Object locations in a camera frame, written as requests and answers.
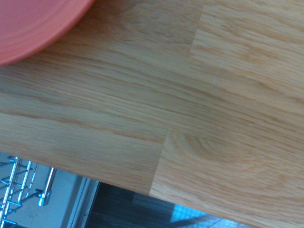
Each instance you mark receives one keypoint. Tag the red round plate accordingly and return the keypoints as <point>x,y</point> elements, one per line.
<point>28,26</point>

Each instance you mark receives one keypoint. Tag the open steel dishwasher door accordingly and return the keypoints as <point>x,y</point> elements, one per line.
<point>71,202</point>

